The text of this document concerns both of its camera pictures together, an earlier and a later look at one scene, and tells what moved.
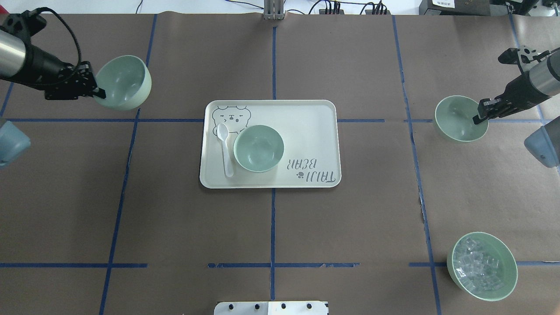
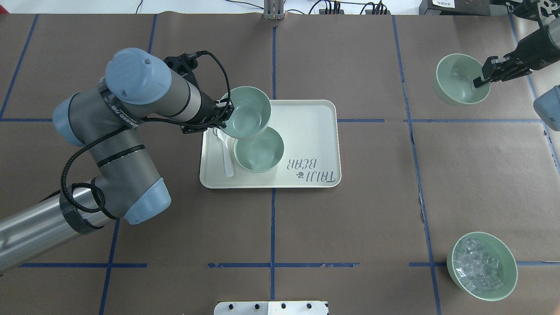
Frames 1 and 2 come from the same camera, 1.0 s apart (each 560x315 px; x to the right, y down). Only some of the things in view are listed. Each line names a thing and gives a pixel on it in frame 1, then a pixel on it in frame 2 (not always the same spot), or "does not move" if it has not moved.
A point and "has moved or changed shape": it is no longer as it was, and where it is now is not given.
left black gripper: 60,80 -> 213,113
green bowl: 127,81 has moved or changed shape
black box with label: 455,7 does not move
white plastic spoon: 223,132 does not move
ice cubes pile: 476,271 does not move
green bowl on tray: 258,148 does not move
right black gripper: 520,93 -> 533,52
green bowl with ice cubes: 481,265 does not move
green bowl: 455,115 -> 454,78
